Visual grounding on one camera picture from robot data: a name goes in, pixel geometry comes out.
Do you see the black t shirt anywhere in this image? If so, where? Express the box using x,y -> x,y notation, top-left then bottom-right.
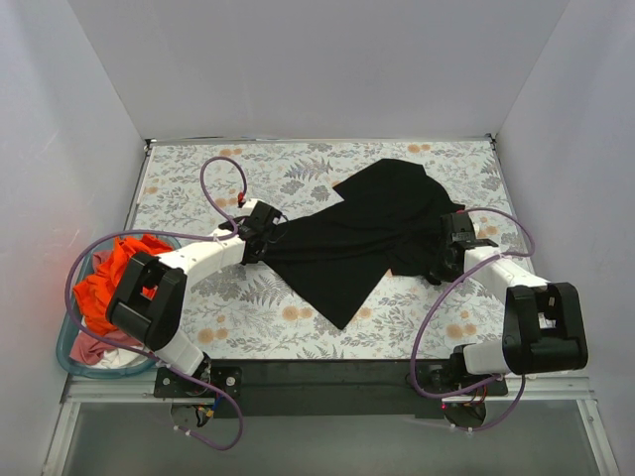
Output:
264,159 -> 462,330

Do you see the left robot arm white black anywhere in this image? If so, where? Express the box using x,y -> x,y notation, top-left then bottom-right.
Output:
106,200 -> 284,397

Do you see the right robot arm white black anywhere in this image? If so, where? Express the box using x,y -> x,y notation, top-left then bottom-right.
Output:
417,211 -> 588,395

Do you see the floral patterned table mat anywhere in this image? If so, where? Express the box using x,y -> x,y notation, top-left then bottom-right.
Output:
134,140 -> 525,359

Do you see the orange t shirt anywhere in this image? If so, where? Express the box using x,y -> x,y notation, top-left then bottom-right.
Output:
73,234 -> 174,336

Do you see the white t shirt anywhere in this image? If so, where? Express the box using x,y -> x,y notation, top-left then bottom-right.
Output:
92,348 -> 147,370

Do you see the teal plastic laundry basket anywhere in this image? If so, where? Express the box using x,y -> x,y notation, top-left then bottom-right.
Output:
56,234 -> 180,380

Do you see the pink t shirt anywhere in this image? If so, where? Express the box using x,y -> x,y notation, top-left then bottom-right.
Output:
69,250 -> 142,368

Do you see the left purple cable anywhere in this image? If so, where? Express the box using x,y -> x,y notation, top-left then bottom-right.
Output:
64,156 -> 249,451

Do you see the purple cable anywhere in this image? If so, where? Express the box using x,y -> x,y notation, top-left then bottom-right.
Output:
64,156 -> 249,451
409,207 -> 537,433

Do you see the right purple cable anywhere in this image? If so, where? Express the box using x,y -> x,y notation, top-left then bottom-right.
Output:
409,207 -> 537,433

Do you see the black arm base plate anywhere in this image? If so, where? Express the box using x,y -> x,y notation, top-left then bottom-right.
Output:
153,359 -> 510,420

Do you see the aluminium frame rail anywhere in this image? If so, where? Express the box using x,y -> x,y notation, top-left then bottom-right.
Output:
44,370 -> 620,475

